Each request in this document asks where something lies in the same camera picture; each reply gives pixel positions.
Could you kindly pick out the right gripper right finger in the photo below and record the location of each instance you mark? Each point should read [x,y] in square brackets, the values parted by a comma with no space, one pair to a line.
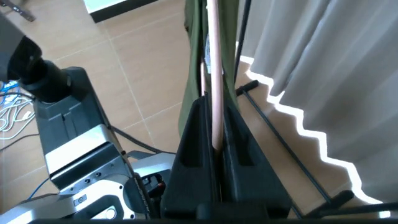
[258,183]

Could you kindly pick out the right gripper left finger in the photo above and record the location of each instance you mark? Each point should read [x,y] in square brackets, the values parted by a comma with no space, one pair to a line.
[189,183]

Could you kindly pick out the pink clothes hanger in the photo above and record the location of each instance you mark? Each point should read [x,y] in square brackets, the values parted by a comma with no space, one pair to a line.
[216,93]

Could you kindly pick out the green garment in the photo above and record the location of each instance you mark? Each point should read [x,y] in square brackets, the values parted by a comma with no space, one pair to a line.
[192,62]

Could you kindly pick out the black clothes rack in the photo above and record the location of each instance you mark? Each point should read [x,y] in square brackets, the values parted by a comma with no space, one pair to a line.
[247,87]

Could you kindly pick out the white curtain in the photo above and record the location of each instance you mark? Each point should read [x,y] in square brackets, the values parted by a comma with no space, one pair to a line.
[326,62]

